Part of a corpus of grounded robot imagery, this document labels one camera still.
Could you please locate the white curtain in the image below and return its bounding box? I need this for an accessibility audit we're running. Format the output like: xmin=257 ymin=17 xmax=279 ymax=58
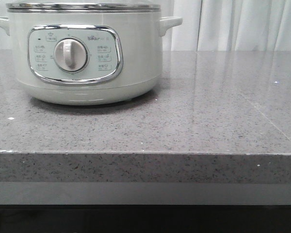
xmin=0 ymin=0 xmax=291 ymax=51

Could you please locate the pale green electric cooking pot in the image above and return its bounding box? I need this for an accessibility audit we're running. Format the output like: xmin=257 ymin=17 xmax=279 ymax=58
xmin=0 ymin=7 xmax=182 ymax=105

